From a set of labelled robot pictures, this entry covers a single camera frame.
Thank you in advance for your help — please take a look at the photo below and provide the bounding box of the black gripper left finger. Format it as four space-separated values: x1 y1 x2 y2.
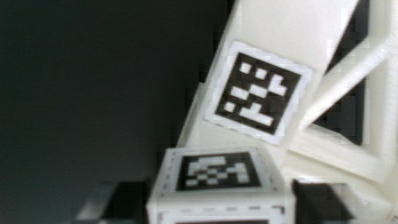
72 181 147 224

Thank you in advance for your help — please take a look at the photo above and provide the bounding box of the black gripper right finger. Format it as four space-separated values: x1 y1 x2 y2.
291 181 355 224

